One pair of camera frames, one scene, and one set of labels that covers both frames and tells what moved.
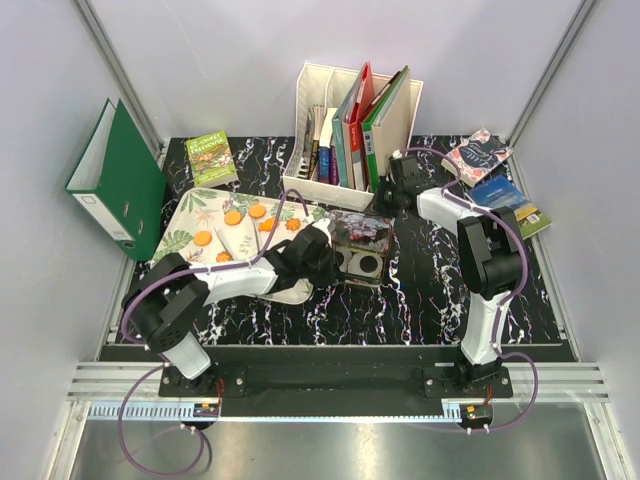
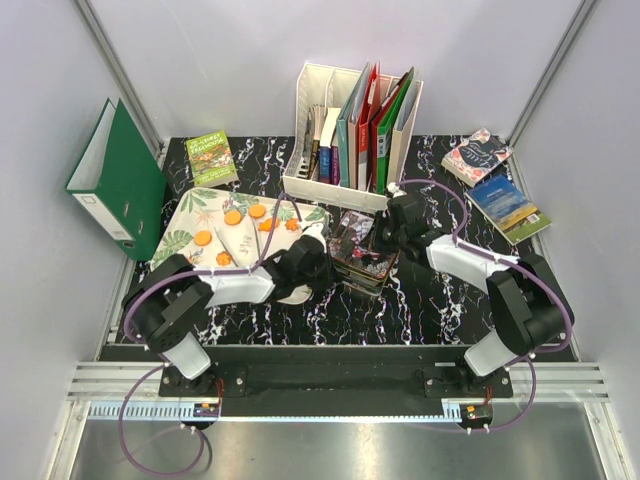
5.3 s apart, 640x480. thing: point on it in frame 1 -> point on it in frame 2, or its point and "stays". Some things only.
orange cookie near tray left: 202,238 stays
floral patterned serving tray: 210,229 stays
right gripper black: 383,184 -> 381,218
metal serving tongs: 240,240 stays
